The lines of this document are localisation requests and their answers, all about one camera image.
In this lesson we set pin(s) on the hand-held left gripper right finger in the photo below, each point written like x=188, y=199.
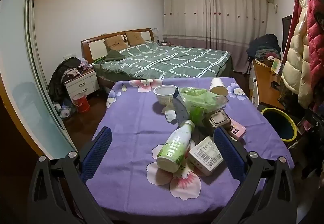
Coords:
x=227, y=155

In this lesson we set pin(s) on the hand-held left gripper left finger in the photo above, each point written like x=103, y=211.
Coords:
x=97, y=155

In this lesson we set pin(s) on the barcode label cardboard box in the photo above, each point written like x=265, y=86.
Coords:
x=205, y=156

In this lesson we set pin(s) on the pink carton box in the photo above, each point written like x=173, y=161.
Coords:
x=236, y=130

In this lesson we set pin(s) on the dark brown plastic tray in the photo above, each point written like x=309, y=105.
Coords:
x=217, y=119

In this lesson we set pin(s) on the green label milk bottle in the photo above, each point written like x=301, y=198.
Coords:
x=174, y=145

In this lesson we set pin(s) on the yellow rim trash bin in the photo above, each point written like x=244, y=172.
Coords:
x=276, y=125

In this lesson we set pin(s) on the green plastic bag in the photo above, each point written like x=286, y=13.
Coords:
x=200, y=102

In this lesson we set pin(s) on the silver blue foil wrapper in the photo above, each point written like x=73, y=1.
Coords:
x=181, y=112

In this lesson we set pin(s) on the white paper cup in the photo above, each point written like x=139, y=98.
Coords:
x=170, y=115

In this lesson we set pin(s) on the floral paper cup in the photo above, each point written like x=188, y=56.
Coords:
x=217, y=86

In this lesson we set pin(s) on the purple floral tablecloth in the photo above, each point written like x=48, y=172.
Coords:
x=131, y=137

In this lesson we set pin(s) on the red bucket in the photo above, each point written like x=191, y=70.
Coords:
x=82, y=103

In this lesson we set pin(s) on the crumpled plastic bags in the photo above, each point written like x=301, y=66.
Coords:
x=64, y=110

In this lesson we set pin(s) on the white nightstand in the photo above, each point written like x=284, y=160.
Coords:
x=81, y=84

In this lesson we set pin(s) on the wooden cabinet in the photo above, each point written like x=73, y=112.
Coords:
x=265, y=82

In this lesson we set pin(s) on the dark clothes heap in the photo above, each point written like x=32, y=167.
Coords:
x=59, y=74

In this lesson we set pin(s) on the sliding wardrobe door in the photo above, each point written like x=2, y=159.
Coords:
x=25, y=87

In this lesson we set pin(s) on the dark green cloth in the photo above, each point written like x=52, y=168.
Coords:
x=114, y=55

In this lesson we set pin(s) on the green box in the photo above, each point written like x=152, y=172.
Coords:
x=276, y=64

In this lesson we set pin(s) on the wooden bed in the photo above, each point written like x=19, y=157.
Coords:
x=86, y=48

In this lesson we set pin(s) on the green checked duvet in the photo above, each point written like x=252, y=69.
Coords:
x=164, y=61

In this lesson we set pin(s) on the brown pillow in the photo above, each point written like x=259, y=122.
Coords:
x=135, y=37
x=114, y=41

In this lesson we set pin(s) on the cream puffer jacket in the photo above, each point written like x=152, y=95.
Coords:
x=296, y=61

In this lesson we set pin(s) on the pile of folded clothes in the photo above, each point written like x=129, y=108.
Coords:
x=265, y=44

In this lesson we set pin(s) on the wooden bedside table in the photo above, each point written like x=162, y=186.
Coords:
x=167, y=43

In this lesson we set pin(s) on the white bedside lamp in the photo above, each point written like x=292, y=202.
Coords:
x=155, y=34

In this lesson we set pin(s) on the red quilted jacket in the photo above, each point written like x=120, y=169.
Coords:
x=316, y=49

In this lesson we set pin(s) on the black television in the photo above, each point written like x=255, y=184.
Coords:
x=286, y=29

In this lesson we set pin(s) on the pink white curtain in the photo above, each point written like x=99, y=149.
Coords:
x=215, y=11

